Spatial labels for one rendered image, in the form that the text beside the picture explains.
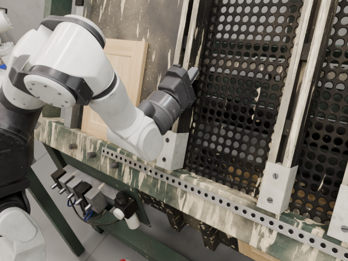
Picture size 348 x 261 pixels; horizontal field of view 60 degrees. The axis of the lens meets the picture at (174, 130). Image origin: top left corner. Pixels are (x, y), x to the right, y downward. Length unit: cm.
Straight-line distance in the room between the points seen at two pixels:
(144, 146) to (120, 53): 67
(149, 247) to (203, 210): 82
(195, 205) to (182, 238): 98
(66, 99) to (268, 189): 55
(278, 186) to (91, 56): 55
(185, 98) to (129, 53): 48
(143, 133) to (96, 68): 18
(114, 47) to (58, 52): 79
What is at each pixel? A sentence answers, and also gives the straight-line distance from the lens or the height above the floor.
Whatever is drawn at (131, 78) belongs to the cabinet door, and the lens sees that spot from 116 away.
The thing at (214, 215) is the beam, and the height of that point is 84.
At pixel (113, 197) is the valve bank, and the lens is 123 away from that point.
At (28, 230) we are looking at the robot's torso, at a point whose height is 89.
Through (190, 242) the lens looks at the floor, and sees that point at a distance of 191.
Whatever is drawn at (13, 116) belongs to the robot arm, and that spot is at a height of 131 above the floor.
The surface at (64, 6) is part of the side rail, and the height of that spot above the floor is 132.
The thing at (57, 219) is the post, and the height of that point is 35.
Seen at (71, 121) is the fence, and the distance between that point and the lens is 142.
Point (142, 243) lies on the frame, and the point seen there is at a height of 18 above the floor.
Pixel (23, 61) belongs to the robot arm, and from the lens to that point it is 49.
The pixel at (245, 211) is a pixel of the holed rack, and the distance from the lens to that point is 88.
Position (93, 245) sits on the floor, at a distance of 210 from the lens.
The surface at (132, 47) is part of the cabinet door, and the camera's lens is 117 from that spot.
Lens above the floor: 158
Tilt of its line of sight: 35 degrees down
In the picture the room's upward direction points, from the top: 14 degrees counter-clockwise
